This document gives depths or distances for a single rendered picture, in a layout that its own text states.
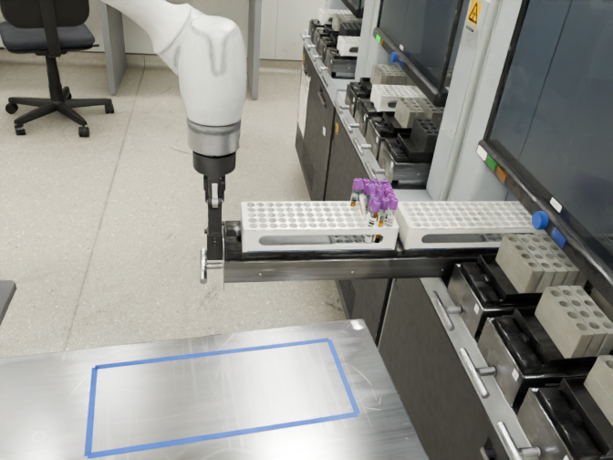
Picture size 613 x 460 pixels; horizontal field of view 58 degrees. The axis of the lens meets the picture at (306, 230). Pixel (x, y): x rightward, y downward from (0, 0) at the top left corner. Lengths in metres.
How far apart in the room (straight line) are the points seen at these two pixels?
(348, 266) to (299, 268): 0.10
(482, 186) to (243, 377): 0.68
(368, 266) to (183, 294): 1.24
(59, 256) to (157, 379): 1.71
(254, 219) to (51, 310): 1.31
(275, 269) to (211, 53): 0.41
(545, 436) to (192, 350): 0.52
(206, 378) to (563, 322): 0.55
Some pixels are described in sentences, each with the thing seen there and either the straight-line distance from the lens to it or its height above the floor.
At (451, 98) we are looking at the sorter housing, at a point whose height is 1.00.
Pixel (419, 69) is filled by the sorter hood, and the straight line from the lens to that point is 1.55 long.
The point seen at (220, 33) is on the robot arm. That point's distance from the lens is 0.89.
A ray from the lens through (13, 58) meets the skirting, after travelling 4.82.
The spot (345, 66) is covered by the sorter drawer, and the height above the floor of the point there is 0.78.
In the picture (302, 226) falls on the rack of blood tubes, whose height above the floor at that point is 0.86.
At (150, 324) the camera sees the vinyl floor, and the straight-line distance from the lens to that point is 2.10.
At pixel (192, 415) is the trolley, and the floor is 0.82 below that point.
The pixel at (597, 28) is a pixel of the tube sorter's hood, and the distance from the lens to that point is 0.93.
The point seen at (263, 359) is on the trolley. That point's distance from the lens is 0.84.
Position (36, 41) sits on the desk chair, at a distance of 3.36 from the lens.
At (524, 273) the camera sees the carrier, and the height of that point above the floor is 0.86.
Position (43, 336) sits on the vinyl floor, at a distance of 2.14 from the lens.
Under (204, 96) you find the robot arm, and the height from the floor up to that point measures 1.11.
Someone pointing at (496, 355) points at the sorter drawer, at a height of 0.78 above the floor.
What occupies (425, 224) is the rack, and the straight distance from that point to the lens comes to 1.11.
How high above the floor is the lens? 1.43
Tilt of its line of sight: 33 degrees down
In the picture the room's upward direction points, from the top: 6 degrees clockwise
